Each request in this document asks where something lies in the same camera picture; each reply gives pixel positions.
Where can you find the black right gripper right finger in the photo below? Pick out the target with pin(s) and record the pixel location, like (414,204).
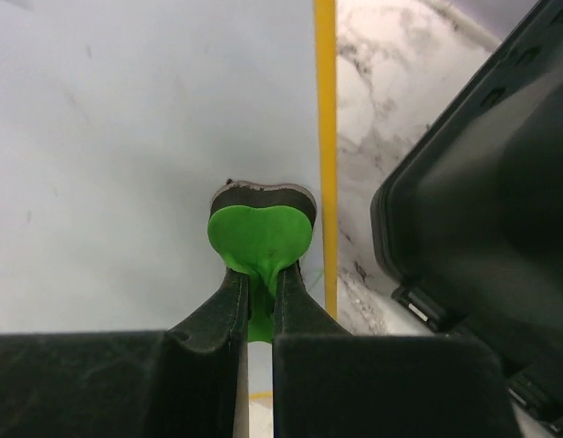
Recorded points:
(330,383)

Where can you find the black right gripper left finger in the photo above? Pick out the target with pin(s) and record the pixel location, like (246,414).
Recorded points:
(187,381)

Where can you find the green whiteboard eraser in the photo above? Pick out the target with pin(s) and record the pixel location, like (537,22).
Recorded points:
(260,230)

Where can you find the yellow framed whiteboard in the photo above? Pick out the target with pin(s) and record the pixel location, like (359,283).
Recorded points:
(119,121)

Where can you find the black plastic toolbox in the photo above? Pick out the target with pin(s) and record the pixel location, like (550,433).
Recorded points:
(470,223)

